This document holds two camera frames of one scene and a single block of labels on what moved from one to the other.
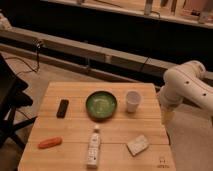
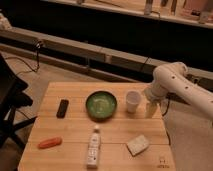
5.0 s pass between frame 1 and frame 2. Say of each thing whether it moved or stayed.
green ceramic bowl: stayed
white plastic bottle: stayed
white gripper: moved
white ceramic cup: stayed
